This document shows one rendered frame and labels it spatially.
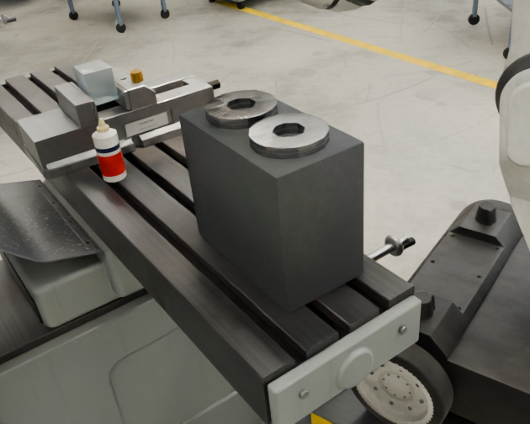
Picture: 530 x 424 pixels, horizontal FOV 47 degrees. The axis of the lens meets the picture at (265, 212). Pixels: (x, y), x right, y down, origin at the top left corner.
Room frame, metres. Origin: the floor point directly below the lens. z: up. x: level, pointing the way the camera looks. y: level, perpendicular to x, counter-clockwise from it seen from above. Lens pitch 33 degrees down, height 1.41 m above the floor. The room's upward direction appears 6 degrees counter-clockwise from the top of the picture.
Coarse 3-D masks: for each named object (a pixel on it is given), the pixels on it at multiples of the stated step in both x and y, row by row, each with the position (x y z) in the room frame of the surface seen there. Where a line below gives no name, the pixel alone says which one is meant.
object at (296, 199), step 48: (240, 96) 0.73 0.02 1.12; (192, 144) 0.70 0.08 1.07; (240, 144) 0.62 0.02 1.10; (288, 144) 0.58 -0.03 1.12; (336, 144) 0.59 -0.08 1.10; (192, 192) 0.72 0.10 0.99; (240, 192) 0.60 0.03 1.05; (288, 192) 0.54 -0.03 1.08; (336, 192) 0.57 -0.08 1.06; (240, 240) 0.61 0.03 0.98; (288, 240) 0.54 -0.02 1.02; (336, 240) 0.57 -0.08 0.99; (288, 288) 0.54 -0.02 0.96
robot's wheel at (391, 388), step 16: (400, 352) 0.75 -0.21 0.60; (416, 352) 0.75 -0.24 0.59; (384, 368) 0.78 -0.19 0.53; (400, 368) 0.74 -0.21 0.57; (416, 368) 0.73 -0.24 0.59; (432, 368) 0.73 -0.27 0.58; (368, 384) 0.80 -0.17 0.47; (384, 384) 0.78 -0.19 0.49; (400, 384) 0.76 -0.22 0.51; (416, 384) 0.74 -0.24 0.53; (432, 384) 0.71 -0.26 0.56; (448, 384) 0.72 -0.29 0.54; (368, 400) 0.78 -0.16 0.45; (384, 400) 0.78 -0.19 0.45; (400, 400) 0.76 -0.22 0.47; (416, 400) 0.74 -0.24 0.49; (432, 400) 0.70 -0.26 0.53; (448, 400) 0.71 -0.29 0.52; (384, 416) 0.76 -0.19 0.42; (400, 416) 0.75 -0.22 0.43; (416, 416) 0.73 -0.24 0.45; (432, 416) 0.70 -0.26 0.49
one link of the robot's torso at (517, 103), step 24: (528, 72) 0.84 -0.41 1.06; (504, 96) 0.86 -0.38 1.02; (528, 96) 0.83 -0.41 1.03; (504, 120) 0.85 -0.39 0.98; (528, 120) 0.82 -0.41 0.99; (504, 144) 0.85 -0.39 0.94; (528, 144) 0.82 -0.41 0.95; (504, 168) 0.86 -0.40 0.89; (528, 168) 0.83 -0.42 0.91; (528, 192) 0.85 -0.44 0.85; (528, 216) 0.85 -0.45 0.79; (528, 240) 0.85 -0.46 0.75
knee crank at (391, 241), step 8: (384, 240) 1.21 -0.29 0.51; (392, 240) 1.19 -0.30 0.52; (400, 240) 1.19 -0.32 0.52; (408, 240) 1.21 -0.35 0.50; (384, 248) 1.18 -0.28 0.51; (392, 248) 1.18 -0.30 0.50; (400, 248) 1.17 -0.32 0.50; (368, 256) 1.15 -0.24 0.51; (376, 256) 1.15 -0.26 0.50; (384, 256) 1.17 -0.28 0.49
